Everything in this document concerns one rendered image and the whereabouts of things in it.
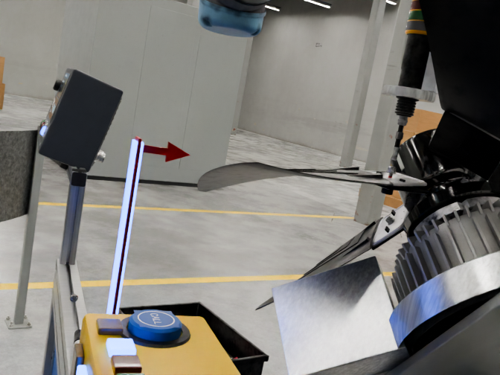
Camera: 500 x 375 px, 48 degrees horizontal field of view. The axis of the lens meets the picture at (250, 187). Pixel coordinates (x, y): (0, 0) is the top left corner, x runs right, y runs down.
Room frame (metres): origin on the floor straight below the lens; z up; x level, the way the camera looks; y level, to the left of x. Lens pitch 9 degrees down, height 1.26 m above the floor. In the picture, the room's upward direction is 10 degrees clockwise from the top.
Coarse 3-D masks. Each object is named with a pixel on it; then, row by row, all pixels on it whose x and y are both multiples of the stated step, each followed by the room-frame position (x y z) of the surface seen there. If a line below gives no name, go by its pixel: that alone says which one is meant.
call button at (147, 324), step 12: (144, 312) 0.41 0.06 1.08; (156, 312) 0.42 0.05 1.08; (168, 312) 0.42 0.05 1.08; (132, 324) 0.39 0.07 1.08; (144, 324) 0.39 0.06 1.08; (156, 324) 0.40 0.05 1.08; (168, 324) 0.40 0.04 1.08; (180, 324) 0.41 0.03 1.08; (144, 336) 0.39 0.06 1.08; (156, 336) 0.39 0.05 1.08; (168, 336) 0.39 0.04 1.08
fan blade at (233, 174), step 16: (208, 176) 0.70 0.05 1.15; (224, 176) 0.71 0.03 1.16; (240, 176) 0.72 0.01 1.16; (256, 176) 0.73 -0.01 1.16; (272, 176) 0.75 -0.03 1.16; (304, 176) 0.66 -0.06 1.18; (320, 176) 0.65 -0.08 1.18; (336, 176) 0.68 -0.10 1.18; (352, 176) 0.70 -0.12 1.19; (368, 176) 0.72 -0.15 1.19
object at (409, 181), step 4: (372, 172) 0.81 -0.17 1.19; (384, 172) 0.82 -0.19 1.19; (384, 176) 0.78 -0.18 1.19; (392, 176) 0.78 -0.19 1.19; (396, 176) 0.78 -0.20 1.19; (400, 176) 0.79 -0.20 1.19; (404, 176) 0.79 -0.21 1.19; (408, 176) 0.78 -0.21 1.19; (392, 180) 0.75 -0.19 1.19; (396, 180) 0.75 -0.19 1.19; (408, 180) 0.76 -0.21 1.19; (412, 180) 0.76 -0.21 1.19; (416, 180) 0.76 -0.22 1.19; (420, 180) 0.76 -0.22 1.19; (396, 184) 0.72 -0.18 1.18; (400, 184) 0.73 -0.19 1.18; (404, 184) 0.73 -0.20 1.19; (408, 184) 0.73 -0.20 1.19; (412, 184) 0.73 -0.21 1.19; (416, 184) 0.74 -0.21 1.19; (420, 184) 0.74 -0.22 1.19; (424, 184) 0.74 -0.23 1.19
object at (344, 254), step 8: (376, 224) 0.88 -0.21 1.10; (360, 232) 0.92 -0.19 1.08; (368, 232) 0.88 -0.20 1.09; (352, 240) 0.90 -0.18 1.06; (360, 240) 0.87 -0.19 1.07; (368, 240) 0.84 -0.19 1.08; (344, 248) 0.89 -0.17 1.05; (352, 248) 0.86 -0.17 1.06; (360, 248) 0.84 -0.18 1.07; (368, 248) 0.82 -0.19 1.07; (328, 256) 0.92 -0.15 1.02; (336, 256) 0.89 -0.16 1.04; (344, 256) 0.85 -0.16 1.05; (352, 256) 0.83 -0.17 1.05; (320, 264) 0.92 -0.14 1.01; (328, 264) 0.87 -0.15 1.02; (336, 264) 0.85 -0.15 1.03; (312, 272) 0.90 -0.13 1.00; (320, 272) 0.86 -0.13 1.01; (296, 280) 0.94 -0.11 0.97; (272, 296) 0.93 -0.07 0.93; (264, 304) 0.88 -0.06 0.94
